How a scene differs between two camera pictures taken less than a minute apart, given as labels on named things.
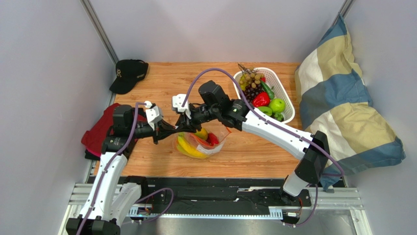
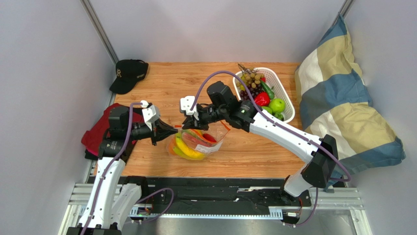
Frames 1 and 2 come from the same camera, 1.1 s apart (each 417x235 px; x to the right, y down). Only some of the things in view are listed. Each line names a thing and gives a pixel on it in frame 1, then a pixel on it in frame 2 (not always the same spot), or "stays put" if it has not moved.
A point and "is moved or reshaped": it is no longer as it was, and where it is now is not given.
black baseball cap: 128,72 stays put
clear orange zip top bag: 201,143 is moved or reshaped
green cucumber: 270,93 stays put
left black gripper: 162,135 stays put
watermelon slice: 211,139 to 193,137
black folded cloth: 91,156 stays put
